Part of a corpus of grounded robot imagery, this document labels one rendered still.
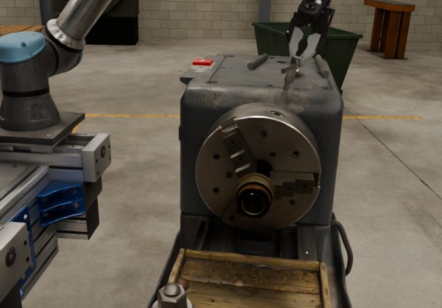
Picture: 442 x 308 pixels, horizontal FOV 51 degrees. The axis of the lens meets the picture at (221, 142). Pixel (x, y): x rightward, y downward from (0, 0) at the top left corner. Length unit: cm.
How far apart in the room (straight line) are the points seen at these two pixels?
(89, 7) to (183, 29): 983
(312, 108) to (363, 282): 160
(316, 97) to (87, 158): 63
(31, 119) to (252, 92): 58
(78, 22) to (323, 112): 69
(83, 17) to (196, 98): 37
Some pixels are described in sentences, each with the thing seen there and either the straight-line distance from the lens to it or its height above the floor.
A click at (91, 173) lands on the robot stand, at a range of 127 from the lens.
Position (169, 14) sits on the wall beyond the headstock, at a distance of 1109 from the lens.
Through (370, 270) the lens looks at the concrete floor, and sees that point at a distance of 283.
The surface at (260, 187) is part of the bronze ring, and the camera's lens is 103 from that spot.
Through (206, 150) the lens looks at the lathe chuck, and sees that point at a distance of 116.
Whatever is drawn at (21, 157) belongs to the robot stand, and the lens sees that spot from 133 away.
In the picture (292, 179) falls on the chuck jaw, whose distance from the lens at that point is 112.
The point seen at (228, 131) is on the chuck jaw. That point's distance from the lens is 113.
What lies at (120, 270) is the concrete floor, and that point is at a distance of 270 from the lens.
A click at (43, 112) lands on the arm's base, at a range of 129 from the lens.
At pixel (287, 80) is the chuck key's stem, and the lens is 112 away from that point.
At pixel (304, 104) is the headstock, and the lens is 128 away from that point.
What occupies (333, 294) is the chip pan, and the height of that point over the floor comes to 54.
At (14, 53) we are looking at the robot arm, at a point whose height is 136.
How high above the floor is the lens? 157
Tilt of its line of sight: 21 degrees down
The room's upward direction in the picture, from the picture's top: 1 degrees clockwise
